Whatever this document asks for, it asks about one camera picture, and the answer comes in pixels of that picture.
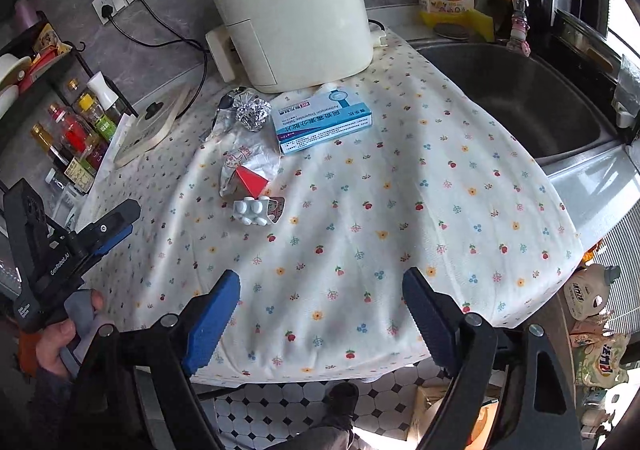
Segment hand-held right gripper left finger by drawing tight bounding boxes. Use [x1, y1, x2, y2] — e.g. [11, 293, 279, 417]
[75, 269, 242, 450]

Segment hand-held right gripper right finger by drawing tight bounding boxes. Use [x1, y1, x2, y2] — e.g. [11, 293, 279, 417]
[401, 267, 585, 450]

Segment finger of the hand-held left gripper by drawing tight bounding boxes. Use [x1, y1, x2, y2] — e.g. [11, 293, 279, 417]
[79, 224, 136, 277]
[74, 199, 142, 251]

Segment white toy brick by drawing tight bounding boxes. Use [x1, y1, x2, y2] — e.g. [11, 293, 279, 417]
[232, 196, 287, 227]

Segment red triangular paper piece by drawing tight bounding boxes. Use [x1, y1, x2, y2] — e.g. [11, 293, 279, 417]
[234, 165, 269, 199]

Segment white paper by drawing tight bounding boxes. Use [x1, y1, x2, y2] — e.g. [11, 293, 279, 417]
[218, 139, 284, 197]

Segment dark snack wrapper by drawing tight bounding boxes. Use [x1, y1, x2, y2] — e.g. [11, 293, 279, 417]
[201, 86, 247, 141]

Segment foil ball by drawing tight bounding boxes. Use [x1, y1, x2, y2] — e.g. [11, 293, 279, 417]
[234, 96, 274, 133]

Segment blue white medicine box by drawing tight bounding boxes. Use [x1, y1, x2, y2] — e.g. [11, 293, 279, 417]
[273, 86, 376, 157]

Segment person's left forearm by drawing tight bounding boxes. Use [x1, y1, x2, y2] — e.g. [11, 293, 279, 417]
[15, 372, 80, 450]

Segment person's left hand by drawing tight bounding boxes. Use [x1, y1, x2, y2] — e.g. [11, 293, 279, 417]
[35, 290, 107, 376]

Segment group of condiment bottles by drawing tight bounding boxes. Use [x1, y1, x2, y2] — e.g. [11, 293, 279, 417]
[29, 71, 132, 191]

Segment cardboard box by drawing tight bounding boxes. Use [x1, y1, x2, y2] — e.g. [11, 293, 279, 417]
[409, 379, 502, 450]

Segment floral white tablecloth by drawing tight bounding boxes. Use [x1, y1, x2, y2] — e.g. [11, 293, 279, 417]
[75, 27, 587, 385]

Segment person's shoe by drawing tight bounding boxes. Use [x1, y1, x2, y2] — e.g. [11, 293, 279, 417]
[324, 382, 361, 425]

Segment black spice rack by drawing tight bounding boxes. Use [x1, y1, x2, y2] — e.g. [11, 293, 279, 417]
[0, 24, 132, 193]

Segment white laundry detergent bottle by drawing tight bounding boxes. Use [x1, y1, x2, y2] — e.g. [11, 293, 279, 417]
[563, 263, 622, 321]

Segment person's leg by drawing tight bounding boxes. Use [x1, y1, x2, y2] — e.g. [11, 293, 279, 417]
[294, 421, 352, 450]

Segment detergent refill pouch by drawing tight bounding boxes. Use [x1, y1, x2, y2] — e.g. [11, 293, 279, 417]
[570, 320, 632, 387]

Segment seasoning packets on rack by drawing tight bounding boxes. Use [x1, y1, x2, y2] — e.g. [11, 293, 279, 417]
[29, 24, 72, 81]

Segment pink bottle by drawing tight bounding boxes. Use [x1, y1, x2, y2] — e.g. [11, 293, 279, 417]
[14, 0, 40, 26]

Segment steel sink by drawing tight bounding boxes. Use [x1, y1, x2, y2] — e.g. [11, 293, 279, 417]
[414, 42, 622, 169]

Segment white air fryer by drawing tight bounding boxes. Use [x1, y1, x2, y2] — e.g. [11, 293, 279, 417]
[203, 0, 376, 95]

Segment yellow sponge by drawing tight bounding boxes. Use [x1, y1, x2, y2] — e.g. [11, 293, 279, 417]
[420, 8, 496, 44]

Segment faucet with pink ornament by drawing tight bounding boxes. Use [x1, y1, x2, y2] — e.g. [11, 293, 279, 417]
[504, 0, 532, 54]

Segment black dish rack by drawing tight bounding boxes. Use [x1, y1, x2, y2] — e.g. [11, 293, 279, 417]
[529, 0, 640, 131]

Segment black power cables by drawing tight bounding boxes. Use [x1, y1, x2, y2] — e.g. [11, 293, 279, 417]
[106, 0, 210, 117]

